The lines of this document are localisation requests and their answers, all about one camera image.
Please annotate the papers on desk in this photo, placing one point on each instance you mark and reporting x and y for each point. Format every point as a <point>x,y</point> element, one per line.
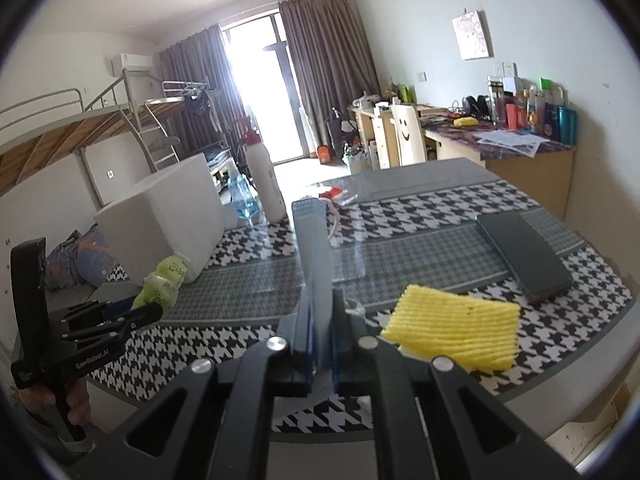
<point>523,144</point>

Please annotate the white foam box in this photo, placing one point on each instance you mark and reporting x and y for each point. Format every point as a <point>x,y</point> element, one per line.
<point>174,212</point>

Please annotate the blue face mask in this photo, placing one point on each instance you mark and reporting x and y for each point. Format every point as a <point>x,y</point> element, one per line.
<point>323,335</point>

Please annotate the yellow foam net sleeve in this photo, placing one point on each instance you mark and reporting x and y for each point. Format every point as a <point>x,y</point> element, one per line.
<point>478,334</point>

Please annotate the houndstooth table cloth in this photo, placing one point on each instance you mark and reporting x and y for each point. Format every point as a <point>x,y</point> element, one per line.
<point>568,347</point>

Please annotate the dark grey case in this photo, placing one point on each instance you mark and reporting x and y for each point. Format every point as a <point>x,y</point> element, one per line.
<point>532,262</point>

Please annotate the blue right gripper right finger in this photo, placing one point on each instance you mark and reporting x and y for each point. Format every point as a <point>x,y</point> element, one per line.
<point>350,370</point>

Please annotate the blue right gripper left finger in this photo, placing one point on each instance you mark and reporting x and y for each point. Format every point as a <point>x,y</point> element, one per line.
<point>306,329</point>

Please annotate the metal bunk bed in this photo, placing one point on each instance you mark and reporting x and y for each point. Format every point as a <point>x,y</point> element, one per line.
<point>47,128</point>

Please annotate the teal bottle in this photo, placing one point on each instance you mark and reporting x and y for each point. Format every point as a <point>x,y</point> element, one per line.
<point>567,126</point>

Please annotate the smiley wooden chair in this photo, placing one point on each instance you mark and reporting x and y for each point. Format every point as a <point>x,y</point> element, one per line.
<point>410,137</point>

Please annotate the blue plaid quilt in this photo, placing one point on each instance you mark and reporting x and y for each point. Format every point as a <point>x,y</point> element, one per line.
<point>80,259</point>

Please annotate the white air conditioner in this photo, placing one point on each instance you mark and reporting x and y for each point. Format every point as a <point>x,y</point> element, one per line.
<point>137,63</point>

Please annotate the wooden desk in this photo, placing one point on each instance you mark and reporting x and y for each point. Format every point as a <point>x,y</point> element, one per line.
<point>546,178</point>

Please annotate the red snack packet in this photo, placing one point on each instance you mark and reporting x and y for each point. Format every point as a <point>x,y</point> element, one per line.
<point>331,193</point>

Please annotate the white waste bucket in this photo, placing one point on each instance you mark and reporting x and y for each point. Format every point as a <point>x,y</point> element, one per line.
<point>357,159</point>

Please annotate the cartoon wall picture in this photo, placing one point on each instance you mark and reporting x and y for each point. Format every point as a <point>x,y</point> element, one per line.
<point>472,36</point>

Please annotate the brown right curtain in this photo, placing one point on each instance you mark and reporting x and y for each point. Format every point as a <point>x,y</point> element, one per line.
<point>331,57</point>

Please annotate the blue spray bottle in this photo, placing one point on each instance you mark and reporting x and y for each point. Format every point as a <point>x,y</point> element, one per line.
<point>242,199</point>

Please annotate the white lotion pump bottle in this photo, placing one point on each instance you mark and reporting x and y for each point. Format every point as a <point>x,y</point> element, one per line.
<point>261,168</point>

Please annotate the yellow object on desk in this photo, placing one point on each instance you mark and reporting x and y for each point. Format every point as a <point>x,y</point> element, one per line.
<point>463,122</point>

